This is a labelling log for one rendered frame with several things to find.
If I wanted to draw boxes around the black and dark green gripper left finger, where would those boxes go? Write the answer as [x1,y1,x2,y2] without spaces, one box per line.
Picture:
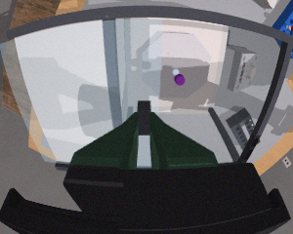
[69,112,139,170]

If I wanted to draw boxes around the grey bench mat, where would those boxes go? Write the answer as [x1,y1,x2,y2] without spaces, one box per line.
[81,0,293,164]

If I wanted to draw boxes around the white dry block with round wells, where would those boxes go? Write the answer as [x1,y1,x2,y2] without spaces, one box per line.
[255,0,277,9]

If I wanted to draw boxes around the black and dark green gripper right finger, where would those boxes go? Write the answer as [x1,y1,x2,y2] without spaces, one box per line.
[149,112,219,170]

